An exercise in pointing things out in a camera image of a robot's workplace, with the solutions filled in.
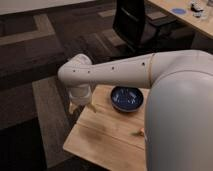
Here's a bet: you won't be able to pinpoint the wooden desk in background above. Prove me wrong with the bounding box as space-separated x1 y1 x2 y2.
147 0 213 39

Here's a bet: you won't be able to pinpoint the blue round disc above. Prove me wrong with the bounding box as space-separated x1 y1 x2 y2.
172 8 186 14

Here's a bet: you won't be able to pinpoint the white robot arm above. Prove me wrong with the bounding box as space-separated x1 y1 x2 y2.
58 50 213 171

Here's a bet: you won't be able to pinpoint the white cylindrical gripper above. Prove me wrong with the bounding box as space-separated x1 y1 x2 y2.
68 84 97 114

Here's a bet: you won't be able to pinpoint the orange carrot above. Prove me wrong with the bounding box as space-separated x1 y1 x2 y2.
131 128 145 137

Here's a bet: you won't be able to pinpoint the dark blue ceramic bowl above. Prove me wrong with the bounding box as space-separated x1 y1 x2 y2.
110 86 144 113

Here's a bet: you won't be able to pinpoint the small objects on desk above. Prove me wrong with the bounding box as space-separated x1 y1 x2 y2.
190 1 204 18

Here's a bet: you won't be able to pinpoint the black office chair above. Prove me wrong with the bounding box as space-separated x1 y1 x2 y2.
113 0 175 53

